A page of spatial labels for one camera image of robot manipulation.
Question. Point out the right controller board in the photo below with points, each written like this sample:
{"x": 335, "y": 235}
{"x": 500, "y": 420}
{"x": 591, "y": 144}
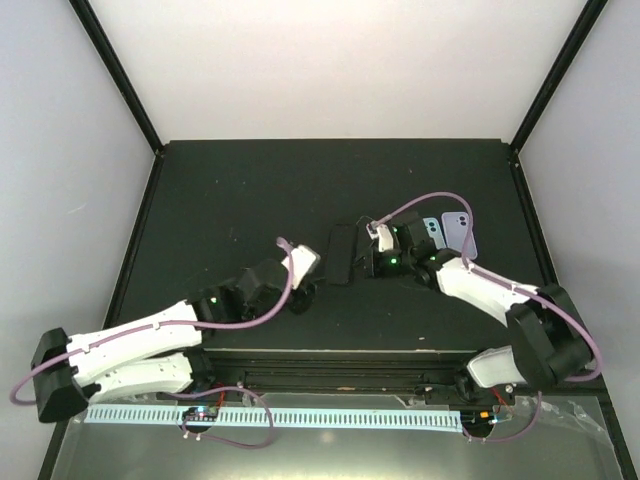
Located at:
{"x": 474, "y": 418}

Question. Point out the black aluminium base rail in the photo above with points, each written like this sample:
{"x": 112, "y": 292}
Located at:
{"x": 434, "y": 377}

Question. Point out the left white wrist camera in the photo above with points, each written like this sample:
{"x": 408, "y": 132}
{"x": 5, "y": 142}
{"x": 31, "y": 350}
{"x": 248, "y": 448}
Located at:
{"x": 299, "y": 261}

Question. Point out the black cased phone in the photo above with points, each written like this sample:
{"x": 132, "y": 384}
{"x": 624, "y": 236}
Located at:
{"x": 341, "y": 254}

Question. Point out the right black frame post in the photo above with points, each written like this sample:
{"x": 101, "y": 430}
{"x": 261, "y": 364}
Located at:
{"x": 568, "y": 52}

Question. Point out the left black frame post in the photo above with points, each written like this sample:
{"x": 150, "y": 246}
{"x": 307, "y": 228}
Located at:
{"x": 104, "y": 48}

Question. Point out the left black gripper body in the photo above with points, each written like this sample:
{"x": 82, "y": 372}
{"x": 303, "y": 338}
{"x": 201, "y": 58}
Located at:
{"x": 302, "y": 301}

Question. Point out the light blue cased phone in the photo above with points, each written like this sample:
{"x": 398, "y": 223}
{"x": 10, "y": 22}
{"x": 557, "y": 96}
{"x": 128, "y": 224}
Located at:
{"x": 435, "y": 232}

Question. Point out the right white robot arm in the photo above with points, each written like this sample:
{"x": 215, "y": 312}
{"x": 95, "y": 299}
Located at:
{"x": 547, "y": 342}

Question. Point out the controller board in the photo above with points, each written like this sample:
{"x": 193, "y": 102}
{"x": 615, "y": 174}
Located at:
{"x": 474, "y": 418}
{"x": 199, "y": 416}

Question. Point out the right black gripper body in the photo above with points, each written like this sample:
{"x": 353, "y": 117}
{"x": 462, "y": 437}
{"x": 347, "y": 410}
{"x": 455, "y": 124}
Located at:
{"x": 381, "y": 269}

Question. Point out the black frame post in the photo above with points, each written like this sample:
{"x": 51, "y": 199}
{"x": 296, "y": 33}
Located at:
{"x": 568, "y": 52}
{"x": 104, "y": 48}

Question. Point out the lilac phone case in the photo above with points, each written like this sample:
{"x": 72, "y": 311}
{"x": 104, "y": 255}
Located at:
{"x": 455, "y": 226}

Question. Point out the white slotted cable duct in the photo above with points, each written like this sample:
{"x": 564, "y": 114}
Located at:
{"x": 282, "y": 418}

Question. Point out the left controller board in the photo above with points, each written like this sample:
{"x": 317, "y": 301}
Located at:
{"x": 199, "y": 416}

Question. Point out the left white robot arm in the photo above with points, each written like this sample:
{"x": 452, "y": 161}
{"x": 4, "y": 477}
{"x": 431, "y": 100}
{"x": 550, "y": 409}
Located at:
{"x": 146, "y": 355}

